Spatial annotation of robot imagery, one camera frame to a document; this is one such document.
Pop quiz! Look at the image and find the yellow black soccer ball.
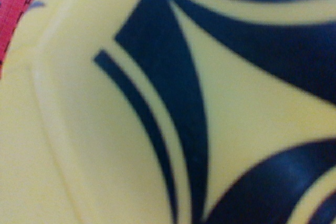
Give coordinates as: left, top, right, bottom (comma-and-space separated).
1, 0, 335, 223

